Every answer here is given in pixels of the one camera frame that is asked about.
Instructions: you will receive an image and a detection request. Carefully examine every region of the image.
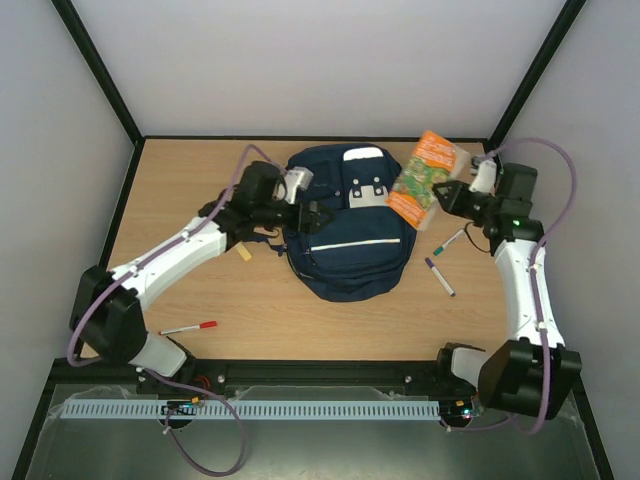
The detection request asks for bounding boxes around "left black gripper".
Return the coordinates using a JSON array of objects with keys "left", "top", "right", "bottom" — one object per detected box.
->
[{"left": 257, "top": 199, "right": 337, "bottom": 236}]

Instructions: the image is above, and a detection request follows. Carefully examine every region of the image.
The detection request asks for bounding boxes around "orange Treehouse children's book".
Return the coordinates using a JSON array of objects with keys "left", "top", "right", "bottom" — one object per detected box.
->
[{"left": 386, "top": 131, "right": 471, "bottom": 231}]

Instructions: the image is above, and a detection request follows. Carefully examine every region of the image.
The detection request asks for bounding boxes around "navy blue student backpack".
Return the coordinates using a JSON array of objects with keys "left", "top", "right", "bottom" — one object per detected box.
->
[{"left": 269, "top": 143, "right": 417, "bottom": 302}]

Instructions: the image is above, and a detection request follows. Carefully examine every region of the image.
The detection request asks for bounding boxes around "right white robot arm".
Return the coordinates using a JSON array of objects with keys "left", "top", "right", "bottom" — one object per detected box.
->
[{"left": 433, "top": 160, "right": 582, "bottom": 421}]

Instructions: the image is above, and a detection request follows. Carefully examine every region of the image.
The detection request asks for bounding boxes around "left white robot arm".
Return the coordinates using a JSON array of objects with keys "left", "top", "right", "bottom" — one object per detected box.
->
[{"left": 67, "top": 161, "right": 334, "bottom": 377}]

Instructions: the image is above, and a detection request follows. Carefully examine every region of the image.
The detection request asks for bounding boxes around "green capped marker pen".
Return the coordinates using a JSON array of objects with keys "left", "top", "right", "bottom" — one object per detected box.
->
[{"left": 432, "top": 228, "right": 465, "bottom": 256}]

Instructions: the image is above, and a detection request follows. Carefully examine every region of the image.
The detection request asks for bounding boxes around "purple capped marker pen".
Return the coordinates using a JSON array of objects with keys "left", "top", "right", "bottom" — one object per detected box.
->
[{"left": 425, "top": 257, "right": 456, "bottom": 297}]

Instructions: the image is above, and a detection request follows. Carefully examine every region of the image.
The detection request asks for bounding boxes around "yellow highlighter pen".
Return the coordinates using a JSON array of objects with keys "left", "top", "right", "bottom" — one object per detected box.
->
[{"left": 235, "top": 243, "right": 253, "bottom": 261}]

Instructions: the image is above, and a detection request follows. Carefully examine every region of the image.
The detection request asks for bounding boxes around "red capped marker pen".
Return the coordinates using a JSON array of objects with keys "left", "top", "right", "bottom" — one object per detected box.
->
[{"left": 158, "top": 321, "right": 218, "bottom": 336}]

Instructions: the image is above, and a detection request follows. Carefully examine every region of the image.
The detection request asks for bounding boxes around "right controller circuit board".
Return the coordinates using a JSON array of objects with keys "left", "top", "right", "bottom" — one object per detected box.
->
[{"left": 439, "top": 396, "right": 485, "bottom": 418}]

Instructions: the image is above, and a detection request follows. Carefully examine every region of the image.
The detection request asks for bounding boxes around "controller circuit board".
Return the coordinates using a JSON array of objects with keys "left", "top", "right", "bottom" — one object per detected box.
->
[
  {"left": 159, "top": 397, "right": 206, "bottom": 416},
  {"left": 439, "top": 396, "right": 485, "bottom": 418}
]

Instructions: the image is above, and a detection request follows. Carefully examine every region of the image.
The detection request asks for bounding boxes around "left controller circuit board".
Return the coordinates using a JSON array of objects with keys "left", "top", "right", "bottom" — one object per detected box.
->
[{"left": 159, "top": 397, "right": 206, "bottom": 416}]

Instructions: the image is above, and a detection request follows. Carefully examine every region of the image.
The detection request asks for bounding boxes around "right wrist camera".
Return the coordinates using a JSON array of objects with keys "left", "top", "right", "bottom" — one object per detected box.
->
[{"left": 469, "top": 156, "right": 501, "bottom": 194}]

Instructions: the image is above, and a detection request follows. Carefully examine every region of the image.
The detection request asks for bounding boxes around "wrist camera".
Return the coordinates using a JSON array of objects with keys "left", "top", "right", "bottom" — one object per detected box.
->
[
  {"left": 280, "top": 166, "right": 314, "bottom": 205},
  {"left": 469, "top": 156, "right": 501, "bottom": 194}
]

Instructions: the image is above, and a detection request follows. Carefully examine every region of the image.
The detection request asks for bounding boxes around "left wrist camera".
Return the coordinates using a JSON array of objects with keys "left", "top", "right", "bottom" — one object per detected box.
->
[{"left": 280, "top": 166, "right": 314, "bottom": 205}]

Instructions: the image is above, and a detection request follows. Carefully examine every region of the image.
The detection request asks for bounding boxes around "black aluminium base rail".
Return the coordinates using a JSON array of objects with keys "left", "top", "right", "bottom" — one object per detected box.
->
[{"left": 49, "top": 359, "right": 475, "bottom": 400}]

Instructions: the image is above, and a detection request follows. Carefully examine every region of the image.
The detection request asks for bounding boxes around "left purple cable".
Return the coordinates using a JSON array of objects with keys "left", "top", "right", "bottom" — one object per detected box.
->
[{"left": 66, "top": 144, "right": 247, "bottom": 475}]

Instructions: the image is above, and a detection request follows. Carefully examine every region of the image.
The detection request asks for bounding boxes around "black enclosure frame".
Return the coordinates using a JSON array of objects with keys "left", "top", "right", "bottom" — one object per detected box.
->
[{"left": 10, "top": 0, "right": 615, "bottom": 480}]

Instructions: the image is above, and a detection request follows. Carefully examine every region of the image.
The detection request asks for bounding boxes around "light blue slotted cable duct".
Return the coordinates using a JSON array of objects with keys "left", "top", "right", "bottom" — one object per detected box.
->
[{"left": 60, "top": 399, "right": 440, "bottom": 421}]

